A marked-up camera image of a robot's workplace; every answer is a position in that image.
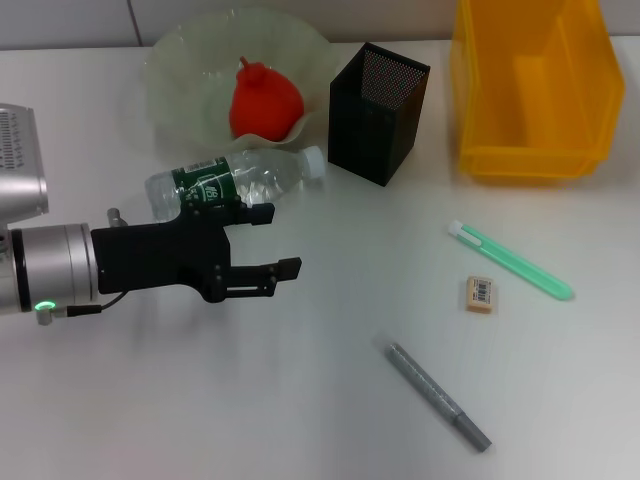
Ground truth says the orange fruit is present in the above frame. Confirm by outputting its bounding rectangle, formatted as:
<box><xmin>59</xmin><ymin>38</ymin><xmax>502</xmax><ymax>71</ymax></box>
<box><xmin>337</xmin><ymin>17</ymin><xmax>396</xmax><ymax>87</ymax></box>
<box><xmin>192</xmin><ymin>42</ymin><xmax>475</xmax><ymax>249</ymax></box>
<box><xmin>228</xmin><ymin>55</ymin><xmax>306</xmax><ymax>146</ymax></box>

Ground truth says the beige eraser with barcode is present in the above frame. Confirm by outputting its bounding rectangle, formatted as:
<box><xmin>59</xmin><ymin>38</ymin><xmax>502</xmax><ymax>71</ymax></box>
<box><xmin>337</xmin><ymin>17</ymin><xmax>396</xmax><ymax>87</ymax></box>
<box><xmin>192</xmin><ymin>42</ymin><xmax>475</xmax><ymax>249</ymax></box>
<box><xmin>465</xmin><ymin>274</ymin><xmax>500</xmax><ymax>315</ymax></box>

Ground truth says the black mesh pen holder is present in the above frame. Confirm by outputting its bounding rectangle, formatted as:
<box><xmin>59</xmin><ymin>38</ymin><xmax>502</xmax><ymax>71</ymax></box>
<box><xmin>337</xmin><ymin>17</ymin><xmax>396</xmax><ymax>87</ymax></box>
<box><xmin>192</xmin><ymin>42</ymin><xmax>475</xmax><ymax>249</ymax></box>
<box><xmin>327</xmin><ymin>41</ymin><xmax>432</xmax><ymax>188</ymax></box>

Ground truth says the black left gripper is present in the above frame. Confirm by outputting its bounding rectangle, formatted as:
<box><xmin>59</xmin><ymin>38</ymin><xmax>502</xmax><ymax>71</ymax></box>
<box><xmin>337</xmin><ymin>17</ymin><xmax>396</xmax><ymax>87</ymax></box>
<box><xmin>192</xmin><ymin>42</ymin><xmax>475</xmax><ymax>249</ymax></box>
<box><xmin>90</xmin><ymin>196</ymin><xmax>304</xmax><ymax>304</ymax></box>

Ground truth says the grey marker pen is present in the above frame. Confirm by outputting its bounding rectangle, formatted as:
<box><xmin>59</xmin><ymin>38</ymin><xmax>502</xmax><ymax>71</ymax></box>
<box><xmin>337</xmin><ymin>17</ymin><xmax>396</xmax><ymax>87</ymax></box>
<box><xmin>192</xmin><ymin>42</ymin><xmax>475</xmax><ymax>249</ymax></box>
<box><xmin>384</xmin><ymin>341</ymin><xmax>493</xmax><ymax>454</ymax></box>

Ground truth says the clear water bottle green label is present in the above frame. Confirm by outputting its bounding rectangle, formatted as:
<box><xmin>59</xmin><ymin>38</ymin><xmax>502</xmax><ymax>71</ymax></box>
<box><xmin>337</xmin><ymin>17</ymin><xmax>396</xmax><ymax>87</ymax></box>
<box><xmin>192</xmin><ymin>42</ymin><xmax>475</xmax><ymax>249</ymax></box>
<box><xmin>144</xmin><ymin>144</ymin><xmax>327</xmax><ymax>225</ymax></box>

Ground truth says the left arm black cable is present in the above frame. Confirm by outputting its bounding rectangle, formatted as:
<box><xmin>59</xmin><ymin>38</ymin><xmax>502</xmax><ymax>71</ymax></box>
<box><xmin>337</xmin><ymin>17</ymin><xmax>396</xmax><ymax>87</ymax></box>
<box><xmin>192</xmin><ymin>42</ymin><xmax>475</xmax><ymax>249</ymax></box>
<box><xmin>37</xmin><ymin>292</ymin><xmax>126</xmax><ymax>326</ymax></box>

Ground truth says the green pen white cap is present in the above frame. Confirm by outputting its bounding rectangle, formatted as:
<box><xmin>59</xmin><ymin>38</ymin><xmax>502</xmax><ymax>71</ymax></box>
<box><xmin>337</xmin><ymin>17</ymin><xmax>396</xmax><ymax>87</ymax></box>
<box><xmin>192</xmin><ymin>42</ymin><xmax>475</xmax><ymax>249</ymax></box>
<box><xmin>448</xmin><ymin>219</ymin><xmax>575</xmax><ymax>303</ymax></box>

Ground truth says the yellow plastic bin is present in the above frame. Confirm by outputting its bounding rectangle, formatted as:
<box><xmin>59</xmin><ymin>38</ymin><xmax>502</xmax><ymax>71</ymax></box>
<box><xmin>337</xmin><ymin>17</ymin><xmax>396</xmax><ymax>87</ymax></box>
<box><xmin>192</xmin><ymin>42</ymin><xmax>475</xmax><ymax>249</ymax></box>
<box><xmin>451</xmin><ymin>0</ymin><xmax>626</xmax><ymax>186</ymax></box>

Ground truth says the green glass fruit plate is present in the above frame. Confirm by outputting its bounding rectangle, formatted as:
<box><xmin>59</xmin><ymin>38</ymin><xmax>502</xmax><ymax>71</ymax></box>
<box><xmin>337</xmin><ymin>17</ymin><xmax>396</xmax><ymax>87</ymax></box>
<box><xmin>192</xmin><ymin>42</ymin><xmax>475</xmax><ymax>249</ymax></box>
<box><xmin>144</xmin><ymin>5</ymin><xmax>342</xmax><ymax>164</ymax></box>

